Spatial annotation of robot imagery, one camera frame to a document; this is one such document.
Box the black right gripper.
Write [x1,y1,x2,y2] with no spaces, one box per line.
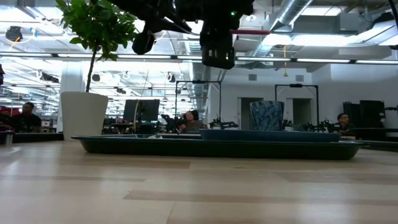
[200,24,236,70]

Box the blue round plate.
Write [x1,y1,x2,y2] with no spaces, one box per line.
[199,128,342,143]

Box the blue patterned cup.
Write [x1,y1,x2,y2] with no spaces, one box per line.
[249,100,285,131]

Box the dark green serving tray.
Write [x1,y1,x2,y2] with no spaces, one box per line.
[71,134,370,161]

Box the red ceiling pipe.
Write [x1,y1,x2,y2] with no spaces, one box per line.
[229,29,271,35]

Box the person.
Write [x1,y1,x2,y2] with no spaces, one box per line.
[179,110,208,132]
[12,101,42,134]
[333,112,356,134]

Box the black computer monitor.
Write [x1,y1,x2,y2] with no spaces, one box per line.
[123,99,160,123]

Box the green leafy indoor tree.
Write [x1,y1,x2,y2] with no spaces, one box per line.
[55,0,139,93]

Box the white tapered planter pot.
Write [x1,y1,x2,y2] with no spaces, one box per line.
[60,91,109,141]

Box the black cabinet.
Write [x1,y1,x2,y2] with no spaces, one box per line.
[343,100,387,129]

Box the black metal rig frame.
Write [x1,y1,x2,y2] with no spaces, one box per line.
[175,80,222,126]
[274,83,320,126]

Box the yellow hanging cord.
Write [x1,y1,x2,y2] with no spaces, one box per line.
[282,45,289,78]

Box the silver ventilation duct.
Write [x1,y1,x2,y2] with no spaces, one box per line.
[250,0,314,58]

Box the black curved cable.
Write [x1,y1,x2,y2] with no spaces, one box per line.
[387,0,398,50]

